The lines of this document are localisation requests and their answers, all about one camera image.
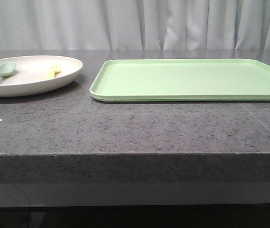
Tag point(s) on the white round plate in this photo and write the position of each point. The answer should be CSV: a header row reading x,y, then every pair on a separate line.
x,y
29,77

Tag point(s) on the white curtain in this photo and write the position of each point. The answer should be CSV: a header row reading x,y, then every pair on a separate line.
x,y
134,24

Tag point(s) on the light green tray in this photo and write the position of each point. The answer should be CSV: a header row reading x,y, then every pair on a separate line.
x,y
147,80

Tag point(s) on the yellow plastic fork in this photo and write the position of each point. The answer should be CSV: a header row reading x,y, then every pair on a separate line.
x,y
53,71

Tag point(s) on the pale green spoon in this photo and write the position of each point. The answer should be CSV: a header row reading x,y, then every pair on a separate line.
x,y
7,69

